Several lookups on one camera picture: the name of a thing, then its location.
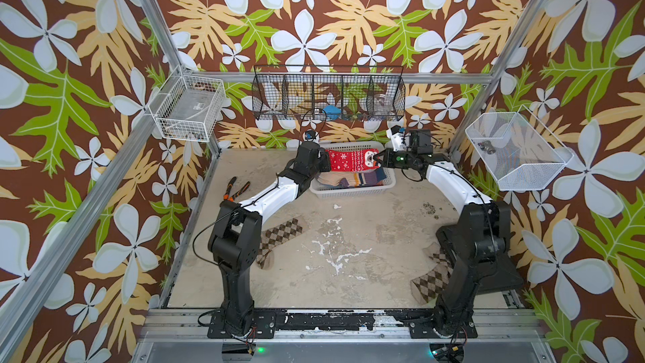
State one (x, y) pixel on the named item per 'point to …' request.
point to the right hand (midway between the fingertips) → (374, 155)
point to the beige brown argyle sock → (272, 237)
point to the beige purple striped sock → (350, 179)
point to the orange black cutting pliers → (226, 194)
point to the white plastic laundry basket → (324, 192)
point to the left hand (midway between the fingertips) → (328, 150)
